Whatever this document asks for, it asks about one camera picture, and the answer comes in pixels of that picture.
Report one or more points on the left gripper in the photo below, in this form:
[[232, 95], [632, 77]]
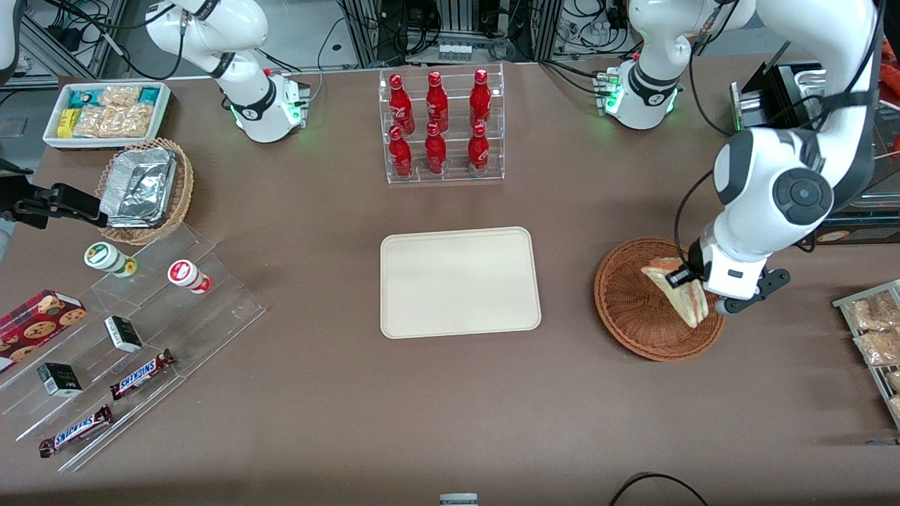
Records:
[[693, 263]]

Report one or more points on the triangle sandwich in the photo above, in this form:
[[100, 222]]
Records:
[[685, 302]]

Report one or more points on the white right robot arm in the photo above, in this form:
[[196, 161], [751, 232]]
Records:
[[246, 105]]

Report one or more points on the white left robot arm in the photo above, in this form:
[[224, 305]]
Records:
[[844, 42]]

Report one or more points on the brown round wicker basket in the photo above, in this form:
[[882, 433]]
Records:
[[626, 309]]

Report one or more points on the light wicker basket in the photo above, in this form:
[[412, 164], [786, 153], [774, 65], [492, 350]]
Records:
[[181, 197]]

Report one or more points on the beige plastic tray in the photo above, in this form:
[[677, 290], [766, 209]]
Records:
[[457, 281]]

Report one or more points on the white snack bin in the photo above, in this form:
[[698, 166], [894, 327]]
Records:
[[53, 140]]

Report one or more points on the green lid cup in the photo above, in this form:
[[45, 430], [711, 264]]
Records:
[[105, 257]]

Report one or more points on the stack of foil trays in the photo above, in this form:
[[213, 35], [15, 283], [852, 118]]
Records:
[[137, 186]]

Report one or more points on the yellow snack packet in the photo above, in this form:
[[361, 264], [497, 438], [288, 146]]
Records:
[[67, 123]]

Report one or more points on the large rice cracker bag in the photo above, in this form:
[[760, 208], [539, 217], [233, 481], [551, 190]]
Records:
[[112, 121]]

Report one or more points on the teal snack packet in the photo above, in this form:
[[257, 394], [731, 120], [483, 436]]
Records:
[[149, 95], [83, 98]]

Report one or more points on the small rice cracker bag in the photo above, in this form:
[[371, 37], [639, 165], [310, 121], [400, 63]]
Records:
[[119, 95]]

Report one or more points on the red cookie box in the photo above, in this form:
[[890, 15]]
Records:
[[31, 327]]

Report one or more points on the red lid cup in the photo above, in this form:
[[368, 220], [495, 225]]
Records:
[[186, 275]]

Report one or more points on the small black box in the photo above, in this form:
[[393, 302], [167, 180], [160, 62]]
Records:
[[123, 334], [60, 379]]

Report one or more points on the clear acrylic stepped display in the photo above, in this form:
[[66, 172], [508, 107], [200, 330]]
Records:
[[197, 316]]

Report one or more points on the Snickers bar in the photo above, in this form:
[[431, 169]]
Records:
[[140, 375], [76, 430]]

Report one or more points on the clear bag of crackers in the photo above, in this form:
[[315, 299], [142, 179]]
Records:
[[875, 313], [894, 381], [895, 407], [882, 348]]

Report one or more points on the black food warmer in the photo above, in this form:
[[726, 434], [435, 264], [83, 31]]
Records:
[[766, 91]]

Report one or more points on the steel warmer pan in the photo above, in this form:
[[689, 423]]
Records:
[[808, 79]]

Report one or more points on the red cola bottle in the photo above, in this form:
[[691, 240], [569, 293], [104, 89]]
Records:
[[401, 156], [435, 153], [478, 153], [401, 105], [437, 104], [480, 102]]

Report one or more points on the clear acrylic bottle rack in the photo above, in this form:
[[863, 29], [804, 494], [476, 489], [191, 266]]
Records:
[[453, 179]]

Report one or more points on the red sausage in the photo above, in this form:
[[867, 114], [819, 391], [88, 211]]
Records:
[[891, 81]]

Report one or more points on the small grey device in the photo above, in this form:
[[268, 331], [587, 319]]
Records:
[[458, 500]]

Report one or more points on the white power strip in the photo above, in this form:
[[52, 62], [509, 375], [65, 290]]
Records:
[[454, 51]]

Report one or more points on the aluminium frame rack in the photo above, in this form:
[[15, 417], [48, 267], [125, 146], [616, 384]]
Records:
[[365, 35]]

